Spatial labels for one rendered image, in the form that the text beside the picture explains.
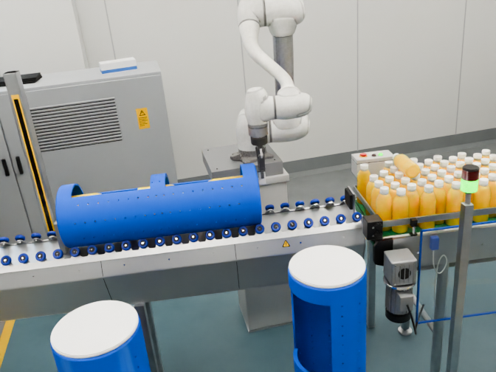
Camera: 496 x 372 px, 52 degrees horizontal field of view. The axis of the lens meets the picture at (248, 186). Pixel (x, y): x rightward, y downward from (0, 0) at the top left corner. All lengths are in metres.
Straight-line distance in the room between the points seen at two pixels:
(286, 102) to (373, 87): 3.30
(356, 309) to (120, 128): 2.28
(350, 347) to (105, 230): 1.11
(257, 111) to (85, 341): 1.13
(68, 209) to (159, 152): 1.52
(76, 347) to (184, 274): 0.81
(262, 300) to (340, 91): 2.77
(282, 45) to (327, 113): 2.76
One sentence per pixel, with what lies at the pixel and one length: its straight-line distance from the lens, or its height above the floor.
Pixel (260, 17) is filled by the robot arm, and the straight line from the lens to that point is 2.55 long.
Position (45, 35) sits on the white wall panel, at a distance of 4.56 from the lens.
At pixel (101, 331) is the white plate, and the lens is 1.76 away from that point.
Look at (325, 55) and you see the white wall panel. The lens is 5.19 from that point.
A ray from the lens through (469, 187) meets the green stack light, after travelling 2.20.
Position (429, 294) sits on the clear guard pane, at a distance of 2.54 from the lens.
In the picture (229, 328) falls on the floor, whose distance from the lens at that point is 3.31.
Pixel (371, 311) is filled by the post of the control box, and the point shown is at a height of 0.12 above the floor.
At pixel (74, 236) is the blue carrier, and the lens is 2.34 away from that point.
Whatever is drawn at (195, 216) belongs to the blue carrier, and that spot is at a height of 1.08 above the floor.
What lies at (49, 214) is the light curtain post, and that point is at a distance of 2.81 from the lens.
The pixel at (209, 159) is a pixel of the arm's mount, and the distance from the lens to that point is 2.90.
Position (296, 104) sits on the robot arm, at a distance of 2.21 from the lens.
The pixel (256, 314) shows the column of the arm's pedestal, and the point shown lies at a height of 0.13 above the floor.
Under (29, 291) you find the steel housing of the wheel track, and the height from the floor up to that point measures 0.81.
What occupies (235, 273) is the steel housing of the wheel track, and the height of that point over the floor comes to 0.75.
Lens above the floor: 2.07
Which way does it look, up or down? 23 degrees down
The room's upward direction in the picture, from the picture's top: 5 degrees counter-clockwise
